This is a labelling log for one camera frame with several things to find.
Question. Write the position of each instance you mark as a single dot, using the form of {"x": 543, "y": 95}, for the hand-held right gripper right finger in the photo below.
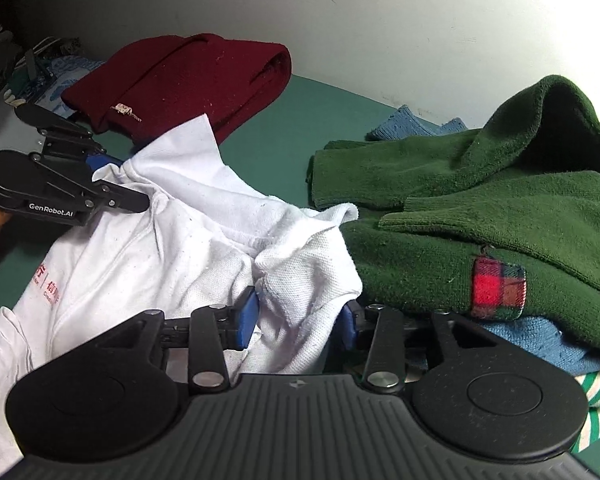
{"x": 347, "y": 327}

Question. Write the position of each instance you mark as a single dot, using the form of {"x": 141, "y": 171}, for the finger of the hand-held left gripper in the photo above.
{"x": 125, "y": 200}
{"x": 102, "y": 162}

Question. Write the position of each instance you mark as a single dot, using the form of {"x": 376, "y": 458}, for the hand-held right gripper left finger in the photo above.
{"x": 245, "y": 325}

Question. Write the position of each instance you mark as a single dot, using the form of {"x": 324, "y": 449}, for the white polo shirt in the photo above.
{"x": 180, "y": 240}

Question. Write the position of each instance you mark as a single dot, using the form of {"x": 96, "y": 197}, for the blue patterned cloth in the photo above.
{"x": 65, "y": 85}

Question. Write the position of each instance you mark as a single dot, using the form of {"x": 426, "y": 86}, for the maroon knit sweater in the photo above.
{"x": 190, "y": 80}

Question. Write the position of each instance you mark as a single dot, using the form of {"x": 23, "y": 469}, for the green fleece sweater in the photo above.
{"x": 455, "y": 210}

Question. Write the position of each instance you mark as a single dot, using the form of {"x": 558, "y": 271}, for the blue knit sweater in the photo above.
{"x": 530, "y": 345}

